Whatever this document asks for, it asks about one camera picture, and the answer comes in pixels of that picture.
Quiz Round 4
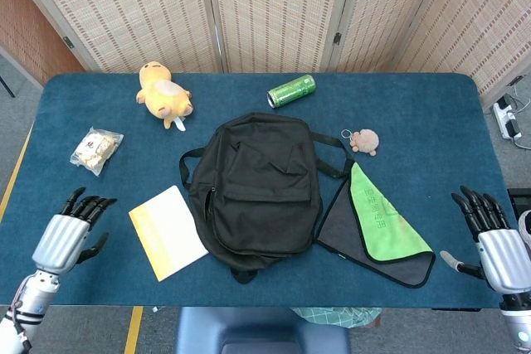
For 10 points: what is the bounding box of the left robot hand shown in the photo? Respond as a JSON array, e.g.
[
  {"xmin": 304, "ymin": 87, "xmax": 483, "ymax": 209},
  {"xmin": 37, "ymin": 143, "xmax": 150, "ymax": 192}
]
[{"xmin": 32, "ymin": 187, "xmax": 119, "ymax": 275}]

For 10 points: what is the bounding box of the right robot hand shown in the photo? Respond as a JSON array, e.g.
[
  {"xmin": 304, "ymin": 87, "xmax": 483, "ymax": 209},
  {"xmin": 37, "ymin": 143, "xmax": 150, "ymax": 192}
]
[{"xmin": 439, "ymin": 186, "xmax": 531, "ymax": 293}]

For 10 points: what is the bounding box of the yellow white notebook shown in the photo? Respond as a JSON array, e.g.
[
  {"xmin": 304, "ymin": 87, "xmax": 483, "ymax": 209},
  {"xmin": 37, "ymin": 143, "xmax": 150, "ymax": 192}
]
[{"xmin": 128, "ymin": 184, "xmax": 210, "ymax": 284}]

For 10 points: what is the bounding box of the black backpack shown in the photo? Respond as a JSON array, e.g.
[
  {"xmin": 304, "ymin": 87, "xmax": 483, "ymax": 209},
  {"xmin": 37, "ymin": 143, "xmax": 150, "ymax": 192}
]
[{"xmin": 178, "ymin": 111, "xmax": 356, "ymax": 284}]

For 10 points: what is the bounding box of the black device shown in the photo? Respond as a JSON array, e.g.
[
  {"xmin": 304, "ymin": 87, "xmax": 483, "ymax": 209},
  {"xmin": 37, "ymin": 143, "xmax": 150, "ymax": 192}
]
[{"xmin": 506, "ymin": 187, "xmax": 531, "ymax": 221}]

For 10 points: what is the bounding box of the clear snack bag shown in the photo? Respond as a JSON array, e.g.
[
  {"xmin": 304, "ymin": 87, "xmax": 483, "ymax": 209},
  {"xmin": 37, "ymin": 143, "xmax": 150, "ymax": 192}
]
[{"xmin": 69, "ymin": 126, "xmax": 125, "ymax": 177}]

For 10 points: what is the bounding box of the green and grey cloth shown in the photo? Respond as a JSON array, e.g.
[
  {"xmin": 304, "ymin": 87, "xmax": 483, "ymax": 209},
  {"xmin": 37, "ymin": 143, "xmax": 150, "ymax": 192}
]
[{"xmin": 315, "ymin": 162, "xmax": 436, "ymax": 289}]

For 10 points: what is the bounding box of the white power strip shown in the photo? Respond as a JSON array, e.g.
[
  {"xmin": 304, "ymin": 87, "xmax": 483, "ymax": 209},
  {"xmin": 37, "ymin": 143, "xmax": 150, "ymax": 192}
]
[{"xmin": 492, "ymin": 95, "xmax": 524, "ymax": 140}]

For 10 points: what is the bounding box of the blue felt table cover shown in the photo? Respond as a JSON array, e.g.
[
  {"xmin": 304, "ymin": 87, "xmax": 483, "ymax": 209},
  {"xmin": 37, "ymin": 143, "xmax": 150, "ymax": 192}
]
[{"xmin": 0, "ymin": 71, "xmax": 515, "ymax": 309}]

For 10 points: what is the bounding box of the yellow plush toy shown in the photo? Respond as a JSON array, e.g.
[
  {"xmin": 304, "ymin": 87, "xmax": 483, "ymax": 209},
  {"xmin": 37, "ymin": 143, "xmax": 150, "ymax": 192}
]
[{"xmin": 135, "ymin": 61, "xmax": 195, "ymax": 133}]

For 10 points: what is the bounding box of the green checked fabric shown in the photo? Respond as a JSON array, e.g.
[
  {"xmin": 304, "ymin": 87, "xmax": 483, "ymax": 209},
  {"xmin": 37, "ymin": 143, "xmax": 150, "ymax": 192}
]
[{"xmin": 290, "ymin": 307, "xmax": 382, "ymax": 330}]

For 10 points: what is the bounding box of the dark blue seat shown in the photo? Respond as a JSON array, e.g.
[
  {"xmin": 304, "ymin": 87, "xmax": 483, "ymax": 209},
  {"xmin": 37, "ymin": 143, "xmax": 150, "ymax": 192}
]
[{"xmin": 173, "ymin": 306, "xmax": 352, "ymax": 354}]

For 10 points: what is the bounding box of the green drink can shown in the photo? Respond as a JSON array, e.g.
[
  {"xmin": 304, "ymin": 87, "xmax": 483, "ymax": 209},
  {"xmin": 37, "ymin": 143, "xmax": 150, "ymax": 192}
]
[{"xmin": 266, "ymin": 74, "xmax": 319, "ymax": 109}]

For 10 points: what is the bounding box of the woven folding screen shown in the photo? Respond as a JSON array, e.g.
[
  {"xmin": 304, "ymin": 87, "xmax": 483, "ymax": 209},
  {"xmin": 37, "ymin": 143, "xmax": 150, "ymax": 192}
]
[{"xmin": 7, "ymin": 0, "xmax": 531, "ymax": 98}]

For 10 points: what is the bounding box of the beige plush keychain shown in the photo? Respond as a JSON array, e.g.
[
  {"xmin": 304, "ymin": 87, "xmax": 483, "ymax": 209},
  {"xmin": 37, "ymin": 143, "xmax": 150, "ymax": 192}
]
[{"xmin": 340, "ymin": 128, "xmax": 381, "ymax": 158}]

